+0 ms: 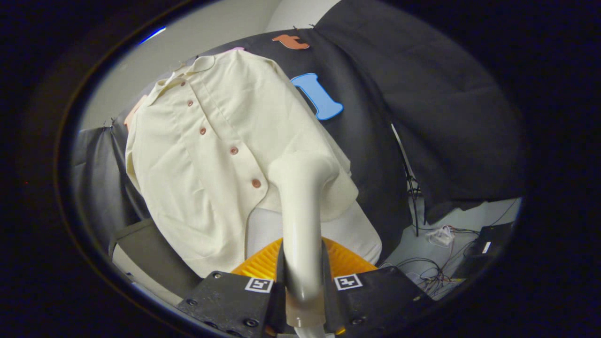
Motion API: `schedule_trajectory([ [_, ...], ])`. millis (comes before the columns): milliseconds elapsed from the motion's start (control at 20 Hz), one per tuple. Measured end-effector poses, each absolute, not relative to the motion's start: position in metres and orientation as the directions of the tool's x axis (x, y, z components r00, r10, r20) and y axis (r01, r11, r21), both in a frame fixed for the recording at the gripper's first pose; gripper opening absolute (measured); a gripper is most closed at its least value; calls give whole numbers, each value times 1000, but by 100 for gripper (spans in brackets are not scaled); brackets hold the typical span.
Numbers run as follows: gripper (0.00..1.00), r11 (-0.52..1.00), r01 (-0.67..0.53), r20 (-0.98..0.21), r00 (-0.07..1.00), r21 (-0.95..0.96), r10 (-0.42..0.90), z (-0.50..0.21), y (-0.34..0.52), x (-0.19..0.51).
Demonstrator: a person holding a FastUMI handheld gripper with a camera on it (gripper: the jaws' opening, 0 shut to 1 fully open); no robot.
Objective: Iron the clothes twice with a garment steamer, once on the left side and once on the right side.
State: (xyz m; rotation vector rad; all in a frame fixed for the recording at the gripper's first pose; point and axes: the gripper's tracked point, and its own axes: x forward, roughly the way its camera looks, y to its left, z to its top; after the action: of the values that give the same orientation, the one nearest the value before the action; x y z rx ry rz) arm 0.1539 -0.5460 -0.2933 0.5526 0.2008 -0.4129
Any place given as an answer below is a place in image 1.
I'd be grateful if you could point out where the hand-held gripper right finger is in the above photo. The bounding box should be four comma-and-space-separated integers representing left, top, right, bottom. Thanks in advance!
321, 238, 435, 337

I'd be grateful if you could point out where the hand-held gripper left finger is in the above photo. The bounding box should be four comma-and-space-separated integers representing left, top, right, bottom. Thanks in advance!
177, 238, 285, 338

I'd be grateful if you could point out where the cream button shirt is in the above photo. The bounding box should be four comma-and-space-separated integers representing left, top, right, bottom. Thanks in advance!
124, 49, 359, 277

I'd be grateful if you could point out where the black garment stand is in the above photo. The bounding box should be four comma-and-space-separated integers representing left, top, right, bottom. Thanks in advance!
391, 123, 422, 237

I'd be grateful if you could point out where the white cloth under shirt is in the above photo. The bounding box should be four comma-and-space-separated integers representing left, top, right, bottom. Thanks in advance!
245, 202, 382, 266

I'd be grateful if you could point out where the grey cabinet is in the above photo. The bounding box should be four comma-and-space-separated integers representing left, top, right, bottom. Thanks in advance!
109, 218, 202, 306

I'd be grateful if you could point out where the black floor box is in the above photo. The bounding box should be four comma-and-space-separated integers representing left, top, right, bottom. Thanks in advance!
458, 222, 515, 277

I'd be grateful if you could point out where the black backdrop cloth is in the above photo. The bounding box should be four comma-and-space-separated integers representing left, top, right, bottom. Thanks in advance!
70, 0, 526, 263

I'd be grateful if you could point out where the tangle of floor cables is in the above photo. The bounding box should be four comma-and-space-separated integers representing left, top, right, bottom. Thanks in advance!
399, 225, 472, 294

